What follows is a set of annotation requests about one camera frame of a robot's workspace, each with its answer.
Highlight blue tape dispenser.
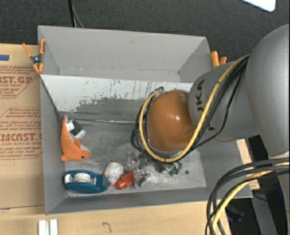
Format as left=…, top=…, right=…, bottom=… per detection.
left=62, top=169, right=111, bottom=194

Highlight black and white packet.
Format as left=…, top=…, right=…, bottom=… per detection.
left=66, top=118, right=87, bottom=142

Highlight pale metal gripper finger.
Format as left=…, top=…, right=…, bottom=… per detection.
left=134, top=167, right=152, bottom=189
left=126, top=150, right=144, bottom=172

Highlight orange toy dolphin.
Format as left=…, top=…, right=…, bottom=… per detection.
left=60, top=115, right=92, bottom=162

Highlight orange-red toy block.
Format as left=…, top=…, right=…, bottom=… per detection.
left=115, top=172, right=135, bottom=190

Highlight grey metal bin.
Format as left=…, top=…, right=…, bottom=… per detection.
left=38, top=25, right=253, bottom=215

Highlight brown cardboard board red print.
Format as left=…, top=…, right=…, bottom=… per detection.
left=0, top=42, right=45, bottom=211

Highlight white round toy animal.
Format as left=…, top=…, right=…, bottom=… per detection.
left=103, top=162, right=125, bottom=187

